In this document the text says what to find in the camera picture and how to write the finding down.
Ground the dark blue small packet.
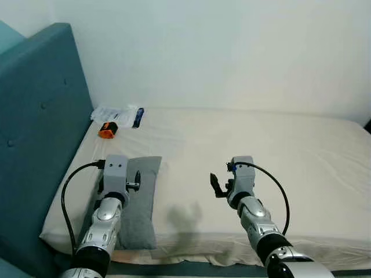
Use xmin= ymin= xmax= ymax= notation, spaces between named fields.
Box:
xmin=133 ymin=108 xmax=145 ymax=129

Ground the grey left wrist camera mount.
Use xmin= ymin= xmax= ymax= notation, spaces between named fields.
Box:
xmin=101 ymin=155 xmax=130 ymax=196

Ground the clear plastic bag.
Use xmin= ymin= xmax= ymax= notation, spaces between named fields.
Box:
xmin=91 ymin=104 xmax=144 ymax=129

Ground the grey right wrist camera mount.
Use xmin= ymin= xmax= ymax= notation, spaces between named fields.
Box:
xmin=230 ymin=156 xmax=256 ymax=200

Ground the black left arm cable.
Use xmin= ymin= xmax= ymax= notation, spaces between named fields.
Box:
xmin=60 ymin=160 xmax=107 ymax=255

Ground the cream sheeted mattress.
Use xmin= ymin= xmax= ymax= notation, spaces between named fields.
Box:
xmin=39 ymin=106 xmax=371 ymax=272

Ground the teal upholstered headboard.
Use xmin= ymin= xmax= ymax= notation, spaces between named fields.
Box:
xmin=0 ymin=22 xmax=94 ymax=278

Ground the grey pillow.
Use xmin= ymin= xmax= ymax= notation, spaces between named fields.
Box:
xmin=87 ymin=155 xmax=163 ymax=251

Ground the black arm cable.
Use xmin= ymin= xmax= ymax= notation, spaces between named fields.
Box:
xmin=231 ymin=162 xmax=290 ymax=235
xmin=60 ymin=160 xmax=107 ymax=255

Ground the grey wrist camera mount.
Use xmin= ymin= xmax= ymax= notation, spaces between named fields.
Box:
xmin=101 ymin=155 xmax=130 ymax=196
xmin=230 ymin=156 xmax=256 ymax=200

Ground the orange and black device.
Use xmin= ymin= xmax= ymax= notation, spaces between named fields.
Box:
xmin=97 ymin=122 xmax=119 ymax=140

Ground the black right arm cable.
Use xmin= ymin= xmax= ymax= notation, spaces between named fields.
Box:
xmin=231 ymin=162 xmax=290 ymax=235

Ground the teal upholstered bed frame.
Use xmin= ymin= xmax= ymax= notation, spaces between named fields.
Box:
xmin=104 ymin=259 xmax=371 ymax=278

